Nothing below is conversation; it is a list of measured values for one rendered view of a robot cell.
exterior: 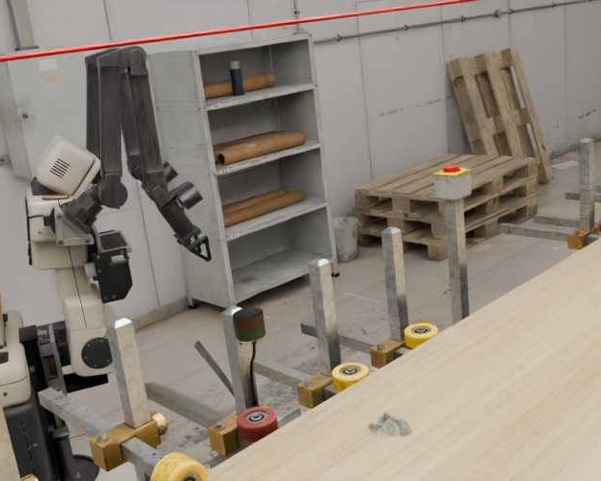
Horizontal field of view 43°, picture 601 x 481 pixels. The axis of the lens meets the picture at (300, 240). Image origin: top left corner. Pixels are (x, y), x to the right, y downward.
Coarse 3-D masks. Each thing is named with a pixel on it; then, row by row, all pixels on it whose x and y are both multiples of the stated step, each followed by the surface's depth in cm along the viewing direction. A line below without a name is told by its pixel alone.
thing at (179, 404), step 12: (144, 384) 179; (156, 384) 179; (156, 396) 175; (168, 396) 172; (180, 396) 171; (180, 408) 168; (192, 408) 165; (204, 408) 164; (192, 420) 166; (204, 420) 162; (216, 420) 159; (240, 444) 153; (252, 444) 150
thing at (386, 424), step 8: (384, 416) 142; (392, 416) 144; (376, 424) 139; (384, 424) 140; (392, 424) 138; (400, 424) 140; (376, 432) 139; (384, 432) 138; (392, 432) 137; (400, 432) 138
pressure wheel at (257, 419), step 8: (256, 408) 152; (264, 408) 152; (240, 416) 150; (248, 416) 150; (256, 416) 148; (264, 416) 149; (272, 416) 148; (240, 424) 147; (248, 424) 147; (256, 424) 146; (264, 424) 146; (272, 424) 147; (240, 432) 147; (248, 432) 146; (256, 432) 146; (264, 432) 146; (248, 440) 146; (256, 440) 146
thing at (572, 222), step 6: (534, 216) 290; (540, 216) 289; (546, 216) 288; (552, 216) 287; (534, 222) 291; (540, 222) 289; (546, 222) 288; (552, 222) 286; (558, 222) 284; (564, 222) 282; (570, 222) 280; (576, 222) 278; (594, 222) 273
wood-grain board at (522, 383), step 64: (576, 256) 217; (512, 320) 180; (576, 320) 176; (384, 384) 157; (448, 384) 154; (512, 384) 151; (576, 384) 148; (256, 448) 139; (320, 448) 137; (384, 448) 134; (448, 448) 132; (512, 448) 130; (576, 448) 128
